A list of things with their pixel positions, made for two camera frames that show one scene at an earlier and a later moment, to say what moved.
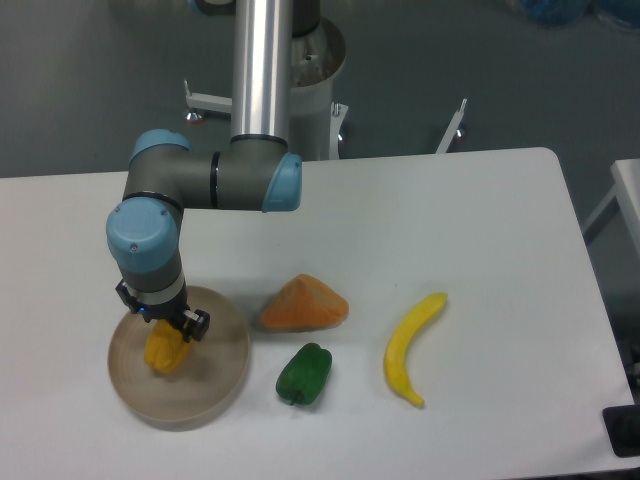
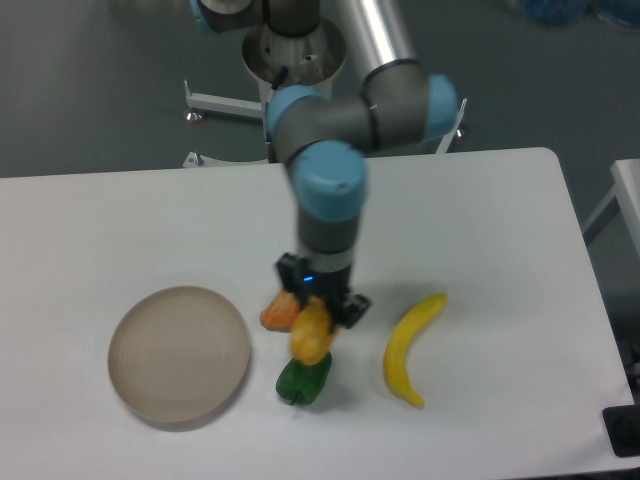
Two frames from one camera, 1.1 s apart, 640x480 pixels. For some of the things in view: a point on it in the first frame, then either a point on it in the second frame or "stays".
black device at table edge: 622,424 stays
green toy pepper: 306,375 stays
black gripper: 195,323 -> 332,286
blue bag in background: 565,12 stays
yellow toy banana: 394,363 stays
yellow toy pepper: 166,348 -> 312,334
